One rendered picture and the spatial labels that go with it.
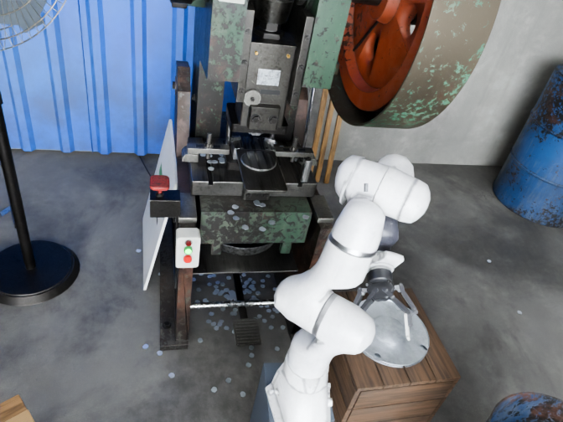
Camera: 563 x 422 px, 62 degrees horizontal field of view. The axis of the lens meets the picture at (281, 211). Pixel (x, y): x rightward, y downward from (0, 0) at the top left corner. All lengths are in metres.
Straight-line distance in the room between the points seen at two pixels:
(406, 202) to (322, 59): 0.63
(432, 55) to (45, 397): 1.66
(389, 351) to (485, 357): 0.77
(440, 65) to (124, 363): 1.51
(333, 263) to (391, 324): 0.78
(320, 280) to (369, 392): 0.65
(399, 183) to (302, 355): 0.48
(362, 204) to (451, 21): 0.53
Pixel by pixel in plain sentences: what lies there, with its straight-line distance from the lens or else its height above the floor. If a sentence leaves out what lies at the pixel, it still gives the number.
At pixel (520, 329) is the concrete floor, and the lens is 2.62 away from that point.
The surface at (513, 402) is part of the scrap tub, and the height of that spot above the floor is 0.44.
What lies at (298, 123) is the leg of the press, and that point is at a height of 0.75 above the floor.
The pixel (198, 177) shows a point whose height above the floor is 0.70.
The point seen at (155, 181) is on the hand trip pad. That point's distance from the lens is 1.52.
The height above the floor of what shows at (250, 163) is 0.79.
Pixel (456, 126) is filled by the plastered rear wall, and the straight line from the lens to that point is 3.57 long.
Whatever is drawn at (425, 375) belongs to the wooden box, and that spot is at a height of 0.35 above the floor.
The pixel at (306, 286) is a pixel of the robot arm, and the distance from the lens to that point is 1.08.
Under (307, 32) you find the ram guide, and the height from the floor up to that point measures 1.23.
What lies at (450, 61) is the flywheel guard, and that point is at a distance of 1.34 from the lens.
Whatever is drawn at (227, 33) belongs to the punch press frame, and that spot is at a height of 1.20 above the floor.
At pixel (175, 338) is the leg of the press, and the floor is 0.05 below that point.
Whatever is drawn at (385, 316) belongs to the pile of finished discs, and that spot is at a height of 0.37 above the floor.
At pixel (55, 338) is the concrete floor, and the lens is 2.09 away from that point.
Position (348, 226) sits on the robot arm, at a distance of 1.00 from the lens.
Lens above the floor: 1.63
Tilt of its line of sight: 37 degrees down
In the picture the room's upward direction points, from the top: 12 degrees clockwise
